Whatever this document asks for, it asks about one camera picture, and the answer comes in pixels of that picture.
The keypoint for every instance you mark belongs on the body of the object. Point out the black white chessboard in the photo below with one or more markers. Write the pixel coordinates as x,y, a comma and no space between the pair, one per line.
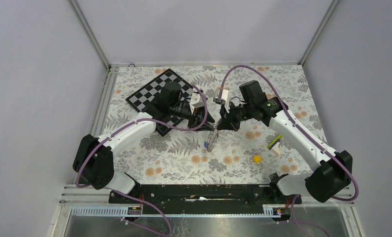
156,95

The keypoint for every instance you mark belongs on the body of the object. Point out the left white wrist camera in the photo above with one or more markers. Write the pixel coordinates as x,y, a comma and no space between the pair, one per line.
196,102

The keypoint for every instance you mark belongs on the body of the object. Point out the white cable duct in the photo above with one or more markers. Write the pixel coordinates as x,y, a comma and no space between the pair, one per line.
195,210

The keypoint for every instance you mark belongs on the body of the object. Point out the floral table mat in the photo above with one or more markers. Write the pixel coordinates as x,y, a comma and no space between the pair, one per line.
181,158

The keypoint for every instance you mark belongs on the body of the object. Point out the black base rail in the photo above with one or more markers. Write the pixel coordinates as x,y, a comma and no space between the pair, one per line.
186,195

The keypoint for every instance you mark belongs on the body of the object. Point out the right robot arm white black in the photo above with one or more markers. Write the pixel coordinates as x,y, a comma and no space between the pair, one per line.
330,169

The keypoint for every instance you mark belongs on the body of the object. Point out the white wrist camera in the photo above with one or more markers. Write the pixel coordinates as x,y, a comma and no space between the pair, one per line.
222,97
196,102

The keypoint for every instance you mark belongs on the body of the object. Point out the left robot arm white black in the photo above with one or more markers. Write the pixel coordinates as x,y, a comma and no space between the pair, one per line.
94,161

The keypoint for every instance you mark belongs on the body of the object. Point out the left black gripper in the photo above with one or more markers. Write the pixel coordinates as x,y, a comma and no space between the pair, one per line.
199,113

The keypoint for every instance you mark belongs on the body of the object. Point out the yellow cube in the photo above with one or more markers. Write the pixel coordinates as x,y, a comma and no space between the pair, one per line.
256,159

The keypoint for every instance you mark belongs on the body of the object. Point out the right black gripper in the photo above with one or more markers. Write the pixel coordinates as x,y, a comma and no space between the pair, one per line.
227,121

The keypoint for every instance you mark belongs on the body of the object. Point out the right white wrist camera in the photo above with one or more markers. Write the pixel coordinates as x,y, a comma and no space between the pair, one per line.
222,97

